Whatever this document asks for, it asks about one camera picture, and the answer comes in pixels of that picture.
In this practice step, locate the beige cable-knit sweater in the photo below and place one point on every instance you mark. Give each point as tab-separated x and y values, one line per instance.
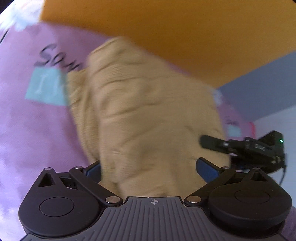
142	119

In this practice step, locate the orange headboard panel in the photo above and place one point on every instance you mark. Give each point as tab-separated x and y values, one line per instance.
216	41

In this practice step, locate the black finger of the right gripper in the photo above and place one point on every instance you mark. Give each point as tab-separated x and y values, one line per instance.
214	144

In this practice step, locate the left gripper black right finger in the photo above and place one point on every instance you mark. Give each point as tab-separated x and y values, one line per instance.
250	205

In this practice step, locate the grey upholstered headboard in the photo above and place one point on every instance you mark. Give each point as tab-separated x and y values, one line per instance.
264	91

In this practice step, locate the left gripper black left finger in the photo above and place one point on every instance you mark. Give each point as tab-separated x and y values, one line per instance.
64	204

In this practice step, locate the pink floral bed sheet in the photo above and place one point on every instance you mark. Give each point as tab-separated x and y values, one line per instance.
38	131

